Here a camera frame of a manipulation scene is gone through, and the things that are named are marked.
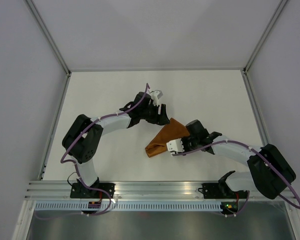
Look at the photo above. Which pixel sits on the aluminium front rail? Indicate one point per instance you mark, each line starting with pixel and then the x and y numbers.
pixel 124 190

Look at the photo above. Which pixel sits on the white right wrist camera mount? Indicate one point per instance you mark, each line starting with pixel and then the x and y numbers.
pixel 175 147

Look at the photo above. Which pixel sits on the white slotted cable duct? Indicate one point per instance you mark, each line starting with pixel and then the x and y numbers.
pixel 205 206

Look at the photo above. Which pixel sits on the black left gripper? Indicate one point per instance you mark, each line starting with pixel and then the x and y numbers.
pixel 160 119

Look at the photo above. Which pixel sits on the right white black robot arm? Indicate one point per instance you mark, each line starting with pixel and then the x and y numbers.
pixel 262 162

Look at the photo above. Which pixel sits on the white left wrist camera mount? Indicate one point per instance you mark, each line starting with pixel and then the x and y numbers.
pixel 155 97

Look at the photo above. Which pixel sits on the orange cloth napkin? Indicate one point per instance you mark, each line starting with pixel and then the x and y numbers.
pixel 173 130

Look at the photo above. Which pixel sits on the aluminium frame post right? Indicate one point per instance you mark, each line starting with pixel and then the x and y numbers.
pixel 265 34

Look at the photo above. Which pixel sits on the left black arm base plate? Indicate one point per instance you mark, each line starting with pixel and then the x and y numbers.
pixel 78 191

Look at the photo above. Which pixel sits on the aluminium frame post left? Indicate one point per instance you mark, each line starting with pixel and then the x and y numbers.
pixel 47 35

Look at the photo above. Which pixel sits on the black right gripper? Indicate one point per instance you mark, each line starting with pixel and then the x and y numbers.
pixel 183 139

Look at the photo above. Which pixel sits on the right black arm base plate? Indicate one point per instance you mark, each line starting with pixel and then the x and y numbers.
pixel 214 190

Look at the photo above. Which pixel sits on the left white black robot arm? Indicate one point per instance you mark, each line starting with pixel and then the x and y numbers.
pixel 82 139

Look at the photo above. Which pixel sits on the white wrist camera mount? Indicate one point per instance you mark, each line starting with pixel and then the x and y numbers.
pixel 175 147
pixel 155 97

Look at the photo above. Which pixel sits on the aluminium frame post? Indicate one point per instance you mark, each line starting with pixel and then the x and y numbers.
pixel 265 34
pixel 47 35

